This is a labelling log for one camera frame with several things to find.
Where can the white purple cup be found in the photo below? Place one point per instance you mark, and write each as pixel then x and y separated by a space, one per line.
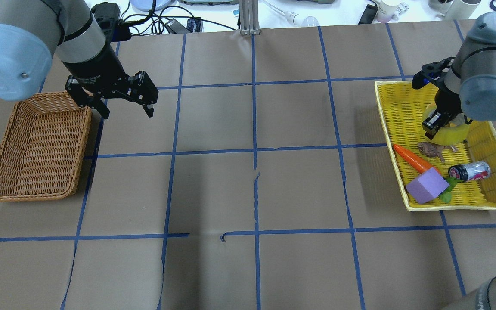
pixel 386 10

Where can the blue plate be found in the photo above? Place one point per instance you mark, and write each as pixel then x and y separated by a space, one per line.
pixel 146 5

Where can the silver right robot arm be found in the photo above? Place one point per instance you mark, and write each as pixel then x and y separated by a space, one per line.
pixel 466 85

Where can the light bulb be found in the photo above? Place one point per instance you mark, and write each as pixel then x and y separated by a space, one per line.
pixel 300 20

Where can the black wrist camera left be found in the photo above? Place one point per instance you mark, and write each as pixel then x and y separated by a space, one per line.
pixel 107 15

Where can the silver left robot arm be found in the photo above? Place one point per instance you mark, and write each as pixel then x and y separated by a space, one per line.
pixel 33 31

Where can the brown toy animal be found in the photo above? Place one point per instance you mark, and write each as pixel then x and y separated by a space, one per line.
pixel 433 150

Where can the aluminium frame post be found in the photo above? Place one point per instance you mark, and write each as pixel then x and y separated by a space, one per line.
pixel 249 17

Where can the white mug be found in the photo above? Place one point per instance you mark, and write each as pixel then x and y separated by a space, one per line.
pixel 454 9

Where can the black power adapter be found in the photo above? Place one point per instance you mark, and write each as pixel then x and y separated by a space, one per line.
pixel 368 14

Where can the orange toy carrot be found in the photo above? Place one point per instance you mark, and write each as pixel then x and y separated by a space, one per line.
pixel 419 164

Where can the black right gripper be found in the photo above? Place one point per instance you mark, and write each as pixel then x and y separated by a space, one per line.
pixel 445 100

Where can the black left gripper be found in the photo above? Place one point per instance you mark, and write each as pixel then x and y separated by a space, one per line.
pixel 96 67

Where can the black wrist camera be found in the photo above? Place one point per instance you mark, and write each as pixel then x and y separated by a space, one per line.
pixel 107 15
pixel 434 73

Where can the yellow tape roll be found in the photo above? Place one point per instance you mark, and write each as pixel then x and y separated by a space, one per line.
pixel 453 128

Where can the purple foam cube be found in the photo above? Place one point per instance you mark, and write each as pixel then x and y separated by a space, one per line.
pixel 427 186

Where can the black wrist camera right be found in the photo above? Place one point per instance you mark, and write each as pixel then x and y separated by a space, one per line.
pixel 434 73

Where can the brown wicker basket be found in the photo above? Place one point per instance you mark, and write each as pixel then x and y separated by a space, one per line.
pixel 43 147

